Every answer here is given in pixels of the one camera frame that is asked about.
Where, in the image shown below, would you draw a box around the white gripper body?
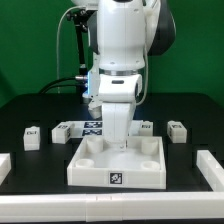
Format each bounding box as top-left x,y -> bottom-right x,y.
99,74 -> 142,145

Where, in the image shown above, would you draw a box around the white square table top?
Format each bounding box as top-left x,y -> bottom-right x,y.
67,135 -> 166,189

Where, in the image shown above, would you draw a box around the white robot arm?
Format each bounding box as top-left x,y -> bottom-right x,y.
71,0 -> 176,148

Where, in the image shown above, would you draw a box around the black camera stand pole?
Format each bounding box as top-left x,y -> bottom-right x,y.
75,21 -> 87,77

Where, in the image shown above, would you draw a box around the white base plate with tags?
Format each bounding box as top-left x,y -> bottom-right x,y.
71,120 -> 141,138

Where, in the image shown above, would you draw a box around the black cables at base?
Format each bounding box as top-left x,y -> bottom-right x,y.
38,75 -> 88,95

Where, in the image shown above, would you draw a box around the white front fence wall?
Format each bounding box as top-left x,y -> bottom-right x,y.
0,192 -> 224,223

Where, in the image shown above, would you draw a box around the white fence wall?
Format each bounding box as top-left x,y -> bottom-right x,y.
0,192 -> 224,223
0,153 -> 11,185
196,150 -> 224,192

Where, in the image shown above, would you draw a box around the grey cable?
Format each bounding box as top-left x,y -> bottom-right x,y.
55,5 -> 84,94

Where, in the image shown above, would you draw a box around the black camera on stand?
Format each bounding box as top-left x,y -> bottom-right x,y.
66,5 -> 96,24

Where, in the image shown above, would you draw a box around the white right fence wall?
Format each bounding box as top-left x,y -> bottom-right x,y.
196,150 -> 224,192

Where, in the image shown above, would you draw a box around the white left fence wall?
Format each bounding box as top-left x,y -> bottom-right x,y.
0,153 -> 11,185

